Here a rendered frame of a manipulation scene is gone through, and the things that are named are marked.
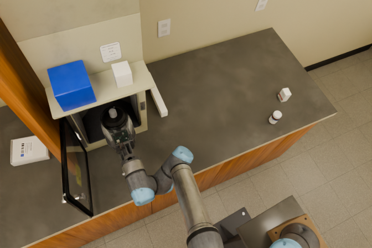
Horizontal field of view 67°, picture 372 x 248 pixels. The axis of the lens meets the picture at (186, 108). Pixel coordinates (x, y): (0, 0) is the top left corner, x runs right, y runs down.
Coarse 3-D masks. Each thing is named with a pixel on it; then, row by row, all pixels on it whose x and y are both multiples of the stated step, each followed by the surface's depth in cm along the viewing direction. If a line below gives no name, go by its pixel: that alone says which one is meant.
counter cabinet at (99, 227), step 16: (304, 128) 177; (272, 144) 176; (288, 144) 203; (240, 160) 174; (256, 160) 200; (208, 176) 173; (224, 176) 199; (128, 208) 153; (144, 208) 173; (160, 208) 197; (80, 224) 137; (96, 224) 153; (112, 224) 172; (128, 224) 197; (48, 240) 137; (64, 240) 152; (80, 240) 171
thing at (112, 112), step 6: (108, 108) 113; (114, 108) 109; (120, 108) 114; (108, 114) 111; (114, 114) 109; (120, 114) 112; (102, 120) 111; (108, 120) 110; (114, 120) 110; (120, 120) 110; (114, 126) 110
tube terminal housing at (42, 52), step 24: (96, 24) 75; (120, 24) 78; (24, 48) 71; (48, 48) 75; (72, 48) 78; (96, 48) 82; (96, 72) 91; (144, 96) 116; (144, 120) 134; (96, 144) 134
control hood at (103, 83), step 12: (108, 72) 91; (132, 72) 92; (144, 72) 93; (96, 84) 89; (108, 84) 89; (132, 84) 90; (144, 84) 90; (48, 96) 85; (96, 96) 86; (108, 96) 87; (120, 96) 88; (60, 108) 83; (84, 108) 84
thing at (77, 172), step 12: (60, 120) 94; (60, 132) 92; (60, 144) 90; (72, 144) 104; (72, 156) 101; (84, 156) 124; (72, 168) 97; (84, 168) 119; (72, 180) 94; (84, 180) 114; (72, 192) 91; (84, 192) 110; (72, 204) 89; (84, 204) 106
